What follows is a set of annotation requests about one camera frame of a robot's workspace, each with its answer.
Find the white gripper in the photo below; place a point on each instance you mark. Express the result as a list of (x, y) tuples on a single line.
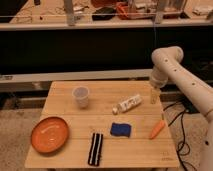
[(157, 80)]

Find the black object on shelf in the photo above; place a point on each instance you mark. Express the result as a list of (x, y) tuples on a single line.
[(104, 13)]

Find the wooden table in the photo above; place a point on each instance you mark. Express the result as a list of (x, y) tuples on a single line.
[(135, 151)]

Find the metal shelf rail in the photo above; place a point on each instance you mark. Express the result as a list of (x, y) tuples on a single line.
[(69, 10)]

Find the orange tool on shelf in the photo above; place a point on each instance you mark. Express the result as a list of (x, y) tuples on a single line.
[(122, 9)]

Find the white plastic bottle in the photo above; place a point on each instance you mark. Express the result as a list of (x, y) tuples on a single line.
[(127, 104)]

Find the orange carrot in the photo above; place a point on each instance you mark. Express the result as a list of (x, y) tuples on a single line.
[(156, 129)]

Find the blue sponge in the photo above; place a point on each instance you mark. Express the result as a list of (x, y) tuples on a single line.
[(120, 129)]

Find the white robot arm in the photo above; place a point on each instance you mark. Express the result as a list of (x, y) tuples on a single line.
[(167, 67)]

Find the black white striped cloth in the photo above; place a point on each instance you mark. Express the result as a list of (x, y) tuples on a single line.
[(95, 149)]

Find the clear plastic cup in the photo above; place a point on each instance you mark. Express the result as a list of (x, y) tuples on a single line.
[(81, 96)]

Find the orange plate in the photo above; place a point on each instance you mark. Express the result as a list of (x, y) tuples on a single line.
[(49, 135)]

